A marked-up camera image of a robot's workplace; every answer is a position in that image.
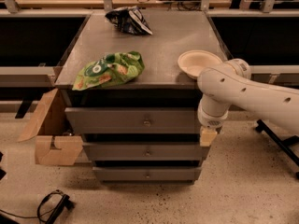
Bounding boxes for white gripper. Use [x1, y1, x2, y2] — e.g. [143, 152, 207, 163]
[197, 106, 228, 147]

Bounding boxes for grey top drawer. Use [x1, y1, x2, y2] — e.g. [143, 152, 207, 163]
[65, 107, 200, 134]

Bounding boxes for grey drawer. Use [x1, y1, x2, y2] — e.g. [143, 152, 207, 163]
[65, 107, 200, 134]
[83, 142, 210, 161]
[93, 167, 201, 182]

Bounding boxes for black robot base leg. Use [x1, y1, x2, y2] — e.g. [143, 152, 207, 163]
[255, 119, 299, 166]

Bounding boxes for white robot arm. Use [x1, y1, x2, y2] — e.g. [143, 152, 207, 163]
[197, 59, 299, 135]

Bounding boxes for grey drawer cabinet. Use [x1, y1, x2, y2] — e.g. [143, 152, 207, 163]
[54, 8, 233, 183]

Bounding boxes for grey middle drawer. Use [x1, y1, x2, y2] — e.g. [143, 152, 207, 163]
[83, 142, 210, 161]

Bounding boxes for grey bottom drawer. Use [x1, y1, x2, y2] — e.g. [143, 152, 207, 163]
[93, 167, 201, 182]

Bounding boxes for white paper bowl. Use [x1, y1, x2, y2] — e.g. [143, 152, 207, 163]
[178, 50, 222, 79]

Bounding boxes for green chip bag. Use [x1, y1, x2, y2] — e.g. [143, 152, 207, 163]
[72, 51, 145, 91]

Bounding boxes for dark blue chip bag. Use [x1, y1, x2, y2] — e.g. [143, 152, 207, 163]
[105, 6, 153, 35]

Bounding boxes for brown cardboard box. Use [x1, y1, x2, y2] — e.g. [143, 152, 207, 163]
[18, 89, 83, 166]

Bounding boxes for black cable on floor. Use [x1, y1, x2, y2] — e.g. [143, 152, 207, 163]
[0, 189, 76, 224]

